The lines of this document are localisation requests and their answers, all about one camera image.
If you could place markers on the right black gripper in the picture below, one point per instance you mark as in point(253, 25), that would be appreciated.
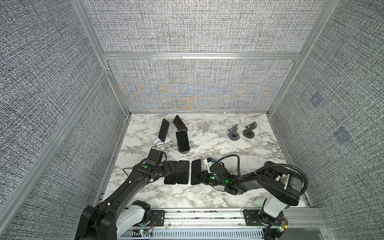
point(205, 177)

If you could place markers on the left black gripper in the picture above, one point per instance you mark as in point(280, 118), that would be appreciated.
point(167, 168)

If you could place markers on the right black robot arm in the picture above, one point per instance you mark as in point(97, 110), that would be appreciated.
point(285, 183)

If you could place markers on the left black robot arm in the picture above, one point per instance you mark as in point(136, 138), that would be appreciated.
point(102, 222)

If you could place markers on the grey round stand front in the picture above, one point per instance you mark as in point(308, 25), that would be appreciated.
point(184, 152)

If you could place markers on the white stand far left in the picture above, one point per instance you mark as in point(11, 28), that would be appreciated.
point(159, 143)

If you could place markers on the blue-cased phone far left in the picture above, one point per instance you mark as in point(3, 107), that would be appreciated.
point(163, 132)

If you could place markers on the green-edged phone on round stand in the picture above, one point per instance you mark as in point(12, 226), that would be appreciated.
point(182, 140)

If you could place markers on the white stand behind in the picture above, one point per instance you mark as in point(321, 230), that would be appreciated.
point(190, 134)

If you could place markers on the purple round phone stand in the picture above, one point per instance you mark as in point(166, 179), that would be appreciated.
point(233, 134)

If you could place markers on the black textured-back phone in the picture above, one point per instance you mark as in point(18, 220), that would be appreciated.
point(179, 124)

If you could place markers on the white centre phone stand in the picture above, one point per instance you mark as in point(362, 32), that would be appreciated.
point(204, 131)

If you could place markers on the dark green round phone stand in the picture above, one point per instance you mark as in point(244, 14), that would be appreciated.
point(248, 132)

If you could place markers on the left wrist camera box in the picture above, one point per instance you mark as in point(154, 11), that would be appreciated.
point(157, 156)

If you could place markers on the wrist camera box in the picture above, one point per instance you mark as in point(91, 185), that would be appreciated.
point(209, 162)
point(157, 156)

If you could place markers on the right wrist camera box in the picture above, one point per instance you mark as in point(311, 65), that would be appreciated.
point(209, 162)

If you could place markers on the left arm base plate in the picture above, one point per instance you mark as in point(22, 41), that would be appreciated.
point(156, 219)

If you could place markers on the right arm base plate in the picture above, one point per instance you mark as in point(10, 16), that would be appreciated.
point(252, 218)

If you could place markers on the aluminium front rail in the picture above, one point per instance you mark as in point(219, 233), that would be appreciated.
point(229, 224)

